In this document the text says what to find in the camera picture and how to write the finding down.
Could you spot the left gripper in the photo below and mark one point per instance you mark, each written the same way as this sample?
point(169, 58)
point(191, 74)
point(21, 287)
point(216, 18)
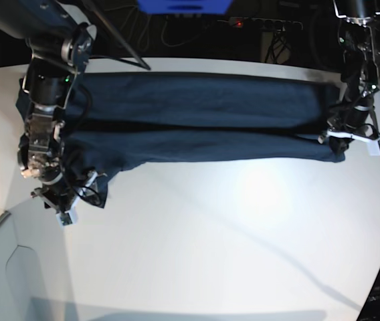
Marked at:
point(347, 120)

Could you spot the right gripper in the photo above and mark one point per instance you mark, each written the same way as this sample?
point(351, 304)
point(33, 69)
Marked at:
point(62, 188)

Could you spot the black power strip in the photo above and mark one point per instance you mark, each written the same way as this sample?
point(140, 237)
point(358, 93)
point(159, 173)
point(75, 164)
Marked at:
point(263, 24)

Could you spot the dark blue t-shirt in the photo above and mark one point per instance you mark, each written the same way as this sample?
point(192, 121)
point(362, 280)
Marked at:
point(117, 122)

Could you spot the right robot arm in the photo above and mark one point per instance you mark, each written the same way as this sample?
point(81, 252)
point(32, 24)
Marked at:
point(60, 37)

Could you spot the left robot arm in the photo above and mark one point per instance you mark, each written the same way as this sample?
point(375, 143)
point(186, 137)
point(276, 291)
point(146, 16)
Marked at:
point(358, 37)

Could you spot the blue plastic bin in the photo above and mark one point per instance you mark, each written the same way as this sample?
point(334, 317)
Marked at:
point(163, 7)

